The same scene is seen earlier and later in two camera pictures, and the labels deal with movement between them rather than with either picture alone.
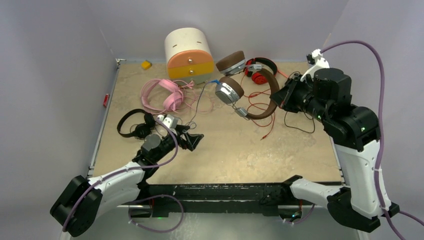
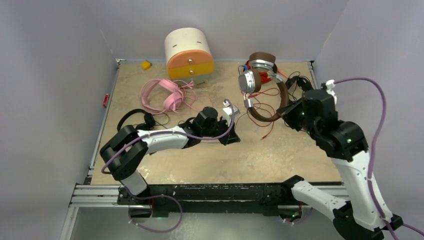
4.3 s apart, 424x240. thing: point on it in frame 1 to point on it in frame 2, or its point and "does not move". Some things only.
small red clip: (106, 100) does not move
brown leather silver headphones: (229, 90) to (250, 80)
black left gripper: (190, 140) to (230, 137)
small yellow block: (146, 64) does not move
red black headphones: (259, 78) does not move
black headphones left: (143, 130) does not move
